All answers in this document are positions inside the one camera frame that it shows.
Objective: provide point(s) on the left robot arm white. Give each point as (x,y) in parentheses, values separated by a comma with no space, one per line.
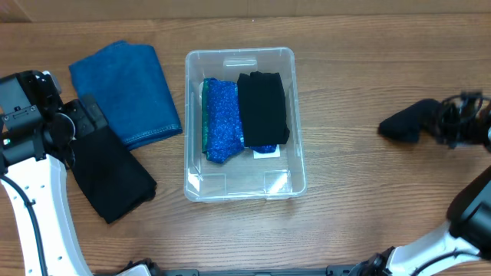
(37,131)

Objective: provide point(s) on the clear plastic storage bin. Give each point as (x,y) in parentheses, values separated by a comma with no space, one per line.
(242,176)

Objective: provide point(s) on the sparkly blue green garment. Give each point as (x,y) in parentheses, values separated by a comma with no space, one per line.
(222,133)

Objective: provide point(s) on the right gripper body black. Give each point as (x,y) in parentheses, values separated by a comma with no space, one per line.
(456,127)

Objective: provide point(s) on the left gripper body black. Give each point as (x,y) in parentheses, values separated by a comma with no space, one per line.
(82,123)

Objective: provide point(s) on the white label in bin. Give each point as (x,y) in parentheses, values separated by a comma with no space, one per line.
(267,152)

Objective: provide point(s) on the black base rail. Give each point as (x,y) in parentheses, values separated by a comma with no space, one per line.
(148,267)

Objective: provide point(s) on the black cloth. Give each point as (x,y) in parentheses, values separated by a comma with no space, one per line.
(406,125)
(262,109)
(110,177)

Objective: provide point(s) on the folded blue towel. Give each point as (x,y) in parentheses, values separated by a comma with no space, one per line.
(130,88)

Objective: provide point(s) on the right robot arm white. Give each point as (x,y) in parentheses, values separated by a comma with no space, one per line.
(463,237)

